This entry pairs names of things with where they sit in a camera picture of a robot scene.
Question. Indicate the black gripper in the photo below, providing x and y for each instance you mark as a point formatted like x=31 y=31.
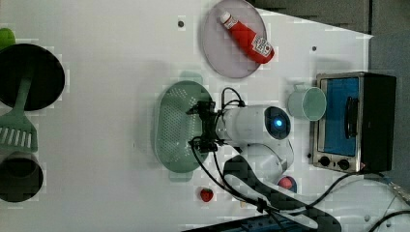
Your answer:
x=208 y=141

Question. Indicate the green plastic strainer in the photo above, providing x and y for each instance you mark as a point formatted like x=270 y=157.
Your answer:
x=174 y=128

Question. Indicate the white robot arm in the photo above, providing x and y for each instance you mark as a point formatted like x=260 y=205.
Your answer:
x=260 y=135

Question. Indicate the red strawberry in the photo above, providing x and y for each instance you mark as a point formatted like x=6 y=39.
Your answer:
x=206 y=194

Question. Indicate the grey round plate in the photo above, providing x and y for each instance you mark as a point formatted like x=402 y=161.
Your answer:
x=219 y=47

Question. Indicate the peeled banana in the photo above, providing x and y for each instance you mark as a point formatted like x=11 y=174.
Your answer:
x=243 y=204

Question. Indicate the red ketchup bottle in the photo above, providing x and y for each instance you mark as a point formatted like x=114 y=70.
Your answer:
x=257 y=48

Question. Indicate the strawberry in blue bowl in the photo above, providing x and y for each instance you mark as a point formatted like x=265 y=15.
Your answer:
x=285 y=183

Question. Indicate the blue bowl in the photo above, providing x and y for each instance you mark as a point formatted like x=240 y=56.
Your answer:
x=294 y=188

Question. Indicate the green mug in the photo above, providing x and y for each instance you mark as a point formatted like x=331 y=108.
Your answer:
x=307 y=102

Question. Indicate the black toaster oven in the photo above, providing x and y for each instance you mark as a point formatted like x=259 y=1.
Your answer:
x=356 y=132

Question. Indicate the green slotted spatula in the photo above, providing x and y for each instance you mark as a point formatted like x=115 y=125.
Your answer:
x=17 y=131

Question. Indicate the dark grey pot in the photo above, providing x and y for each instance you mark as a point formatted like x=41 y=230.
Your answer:
x=21 y=177

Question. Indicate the black frying pan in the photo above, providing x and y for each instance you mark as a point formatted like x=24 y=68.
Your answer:
x=40 y=66

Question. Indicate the lime green object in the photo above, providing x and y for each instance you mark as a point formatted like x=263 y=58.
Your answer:
x=7 y=37

